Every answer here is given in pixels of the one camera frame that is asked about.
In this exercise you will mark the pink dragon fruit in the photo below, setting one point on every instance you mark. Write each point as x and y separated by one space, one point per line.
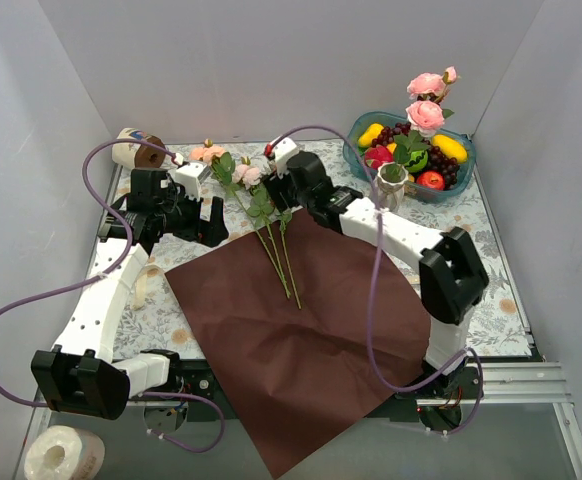
376 157

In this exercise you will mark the dark red grape bunch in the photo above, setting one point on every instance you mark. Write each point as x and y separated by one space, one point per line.
387 137

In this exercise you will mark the peach rose stem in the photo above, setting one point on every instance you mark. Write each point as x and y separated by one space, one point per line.
221 163
285 218

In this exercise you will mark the left yellow mango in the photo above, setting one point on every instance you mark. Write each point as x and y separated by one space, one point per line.
371 133

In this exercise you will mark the white ceramic vase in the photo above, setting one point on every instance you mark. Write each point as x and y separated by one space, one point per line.
390 194

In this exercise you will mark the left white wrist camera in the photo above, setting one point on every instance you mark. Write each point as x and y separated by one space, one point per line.
191 177

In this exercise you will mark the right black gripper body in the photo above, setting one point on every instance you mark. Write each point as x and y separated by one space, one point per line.
275 186

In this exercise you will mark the red wrapping paper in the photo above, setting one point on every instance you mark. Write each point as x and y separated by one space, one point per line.
299 378

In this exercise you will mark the red apple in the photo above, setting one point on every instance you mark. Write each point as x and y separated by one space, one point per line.
432 180

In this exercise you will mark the yellow mango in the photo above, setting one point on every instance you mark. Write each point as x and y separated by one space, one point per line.
371 133
450 147

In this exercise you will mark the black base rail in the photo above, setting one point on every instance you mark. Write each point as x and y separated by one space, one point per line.
437 406

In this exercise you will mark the teal plastic fruit basket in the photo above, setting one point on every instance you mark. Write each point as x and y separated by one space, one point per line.
457 176

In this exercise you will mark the white tissue roll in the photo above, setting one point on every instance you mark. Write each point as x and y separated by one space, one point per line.
63 452

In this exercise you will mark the brown-ended paper roll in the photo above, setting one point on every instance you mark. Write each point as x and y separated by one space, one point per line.
132 155

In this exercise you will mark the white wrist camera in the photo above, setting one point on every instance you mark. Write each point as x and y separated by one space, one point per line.
283 152
191 177

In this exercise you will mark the deep pink rose stem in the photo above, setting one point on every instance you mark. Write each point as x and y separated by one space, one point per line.
425 115

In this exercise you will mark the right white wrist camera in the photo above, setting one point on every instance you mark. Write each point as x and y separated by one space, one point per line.
283 152

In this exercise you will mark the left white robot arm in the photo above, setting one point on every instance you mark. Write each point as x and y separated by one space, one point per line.
80 374

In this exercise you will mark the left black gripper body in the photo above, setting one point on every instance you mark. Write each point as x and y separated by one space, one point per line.
203 223

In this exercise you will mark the right yellow mango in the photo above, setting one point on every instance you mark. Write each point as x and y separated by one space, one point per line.
450 147

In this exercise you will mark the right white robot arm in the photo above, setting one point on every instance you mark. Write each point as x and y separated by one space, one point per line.
452 275

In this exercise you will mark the pale pink rose stem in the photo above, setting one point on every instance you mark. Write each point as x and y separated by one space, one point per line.
249 178

